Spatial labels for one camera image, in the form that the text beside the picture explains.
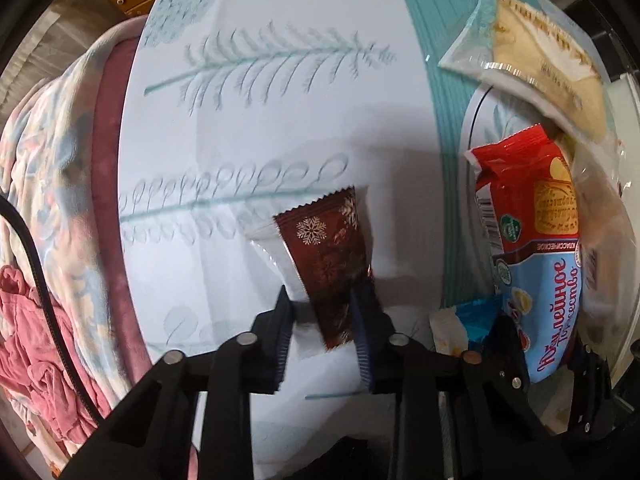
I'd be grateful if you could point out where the black cable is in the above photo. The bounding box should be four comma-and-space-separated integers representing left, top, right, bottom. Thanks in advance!
0, 195, 108, 423

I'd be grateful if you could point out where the clear pastry packet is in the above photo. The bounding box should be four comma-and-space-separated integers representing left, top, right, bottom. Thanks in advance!
565, 130, 633, 361

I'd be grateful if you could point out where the person's dark jacket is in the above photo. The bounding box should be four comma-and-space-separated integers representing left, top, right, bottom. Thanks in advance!
310, 435, 396, 480

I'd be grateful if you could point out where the white plastic bin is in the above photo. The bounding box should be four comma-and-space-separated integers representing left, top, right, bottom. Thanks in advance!
597, 72, 640, 386

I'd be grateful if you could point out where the white lace dust cover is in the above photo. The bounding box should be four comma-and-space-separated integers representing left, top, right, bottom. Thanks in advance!
10, 0, 126, 76

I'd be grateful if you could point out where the pink cloth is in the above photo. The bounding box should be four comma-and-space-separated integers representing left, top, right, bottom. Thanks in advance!
0, 266, 113, 443

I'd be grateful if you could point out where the blue white snack packet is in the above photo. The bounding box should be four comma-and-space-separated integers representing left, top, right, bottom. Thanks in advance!
429, 294, 506, 356

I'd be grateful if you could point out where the cream sandwich packet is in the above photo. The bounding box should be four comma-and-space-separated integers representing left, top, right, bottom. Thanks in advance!
439, 0, 608, 141

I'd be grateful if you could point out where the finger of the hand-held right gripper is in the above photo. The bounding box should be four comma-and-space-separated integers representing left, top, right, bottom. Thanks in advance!
567, 340, 618, 441
492, 316, 532, 401

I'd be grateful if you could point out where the pastel fleece blanket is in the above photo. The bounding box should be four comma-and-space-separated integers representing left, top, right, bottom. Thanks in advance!
0, 40, 151, 461

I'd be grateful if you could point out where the red blue cookie packet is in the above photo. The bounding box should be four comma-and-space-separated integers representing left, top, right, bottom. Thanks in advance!
464, 124, 583, 386

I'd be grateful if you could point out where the brown snowflake snack packet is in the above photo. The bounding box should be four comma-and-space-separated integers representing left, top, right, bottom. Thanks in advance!
272, 185, 386, 351

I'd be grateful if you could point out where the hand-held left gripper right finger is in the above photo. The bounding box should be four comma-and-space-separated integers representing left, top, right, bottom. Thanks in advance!
350, 282, 571, 480

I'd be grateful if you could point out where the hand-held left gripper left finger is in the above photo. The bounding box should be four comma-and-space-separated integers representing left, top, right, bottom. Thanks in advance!
60, 285, 296, 480

